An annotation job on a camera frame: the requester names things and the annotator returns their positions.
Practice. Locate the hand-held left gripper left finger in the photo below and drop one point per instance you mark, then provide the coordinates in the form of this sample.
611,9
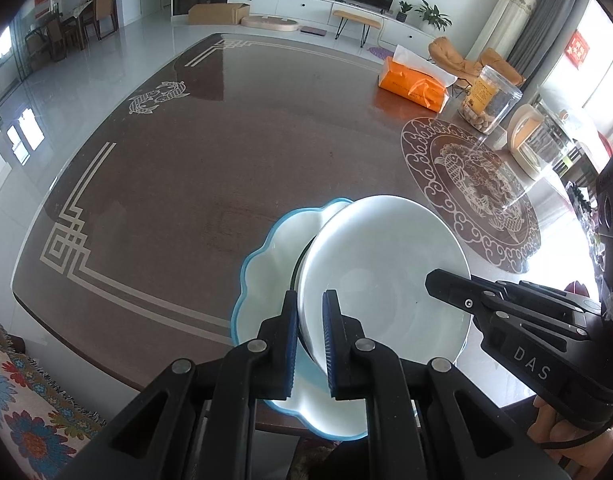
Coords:
291,345

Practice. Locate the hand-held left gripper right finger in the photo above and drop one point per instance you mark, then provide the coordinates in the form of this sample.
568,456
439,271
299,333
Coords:
329,340

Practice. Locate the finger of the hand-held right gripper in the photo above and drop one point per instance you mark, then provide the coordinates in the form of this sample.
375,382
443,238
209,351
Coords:
466,292

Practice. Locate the blue-rimmed flower-shaped plate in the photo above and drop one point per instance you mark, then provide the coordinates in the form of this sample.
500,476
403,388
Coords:
266,270

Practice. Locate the white bowl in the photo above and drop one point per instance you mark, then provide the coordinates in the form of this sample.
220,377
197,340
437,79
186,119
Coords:
386,270

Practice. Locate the person's right hand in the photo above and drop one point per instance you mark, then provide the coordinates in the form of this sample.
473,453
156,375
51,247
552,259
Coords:
551,425

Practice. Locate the glass kettle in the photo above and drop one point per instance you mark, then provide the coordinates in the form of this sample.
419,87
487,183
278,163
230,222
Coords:
541,145

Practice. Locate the clear plastic snack jar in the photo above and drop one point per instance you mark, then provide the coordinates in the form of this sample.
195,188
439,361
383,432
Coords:
489,102

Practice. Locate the orange tissue pack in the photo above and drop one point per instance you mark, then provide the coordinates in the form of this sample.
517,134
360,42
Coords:
411,85

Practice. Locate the orange lounge chair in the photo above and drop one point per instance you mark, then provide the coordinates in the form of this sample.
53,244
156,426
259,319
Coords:
456,57

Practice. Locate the purple floor mat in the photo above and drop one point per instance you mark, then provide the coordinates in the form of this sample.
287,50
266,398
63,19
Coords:
379,52

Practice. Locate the covered standing air conditioner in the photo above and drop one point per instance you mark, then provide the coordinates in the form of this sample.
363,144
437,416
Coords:
506,20

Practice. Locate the floral blanket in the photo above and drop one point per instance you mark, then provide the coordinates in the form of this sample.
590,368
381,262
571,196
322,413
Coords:
21,410

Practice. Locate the large green potted plant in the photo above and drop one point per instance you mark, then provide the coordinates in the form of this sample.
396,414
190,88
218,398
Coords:
434,15

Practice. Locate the grey curtain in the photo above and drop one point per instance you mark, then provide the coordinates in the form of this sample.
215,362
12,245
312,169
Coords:
546,20

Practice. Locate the small green potted plant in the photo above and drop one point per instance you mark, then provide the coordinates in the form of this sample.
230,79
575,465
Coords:
405,10

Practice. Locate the wooden bench with black legs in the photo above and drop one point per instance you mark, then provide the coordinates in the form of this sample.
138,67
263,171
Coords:
356,17

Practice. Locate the cardboard box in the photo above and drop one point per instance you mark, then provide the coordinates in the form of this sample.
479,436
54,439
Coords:
216,14

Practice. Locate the white television cabinet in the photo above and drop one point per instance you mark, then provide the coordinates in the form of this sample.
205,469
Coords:
286,2

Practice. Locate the wooden dining chair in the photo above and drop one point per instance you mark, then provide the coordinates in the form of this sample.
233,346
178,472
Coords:
56,40
105,10

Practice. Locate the red wall decoration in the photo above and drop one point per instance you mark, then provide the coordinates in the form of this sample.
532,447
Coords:
577,49

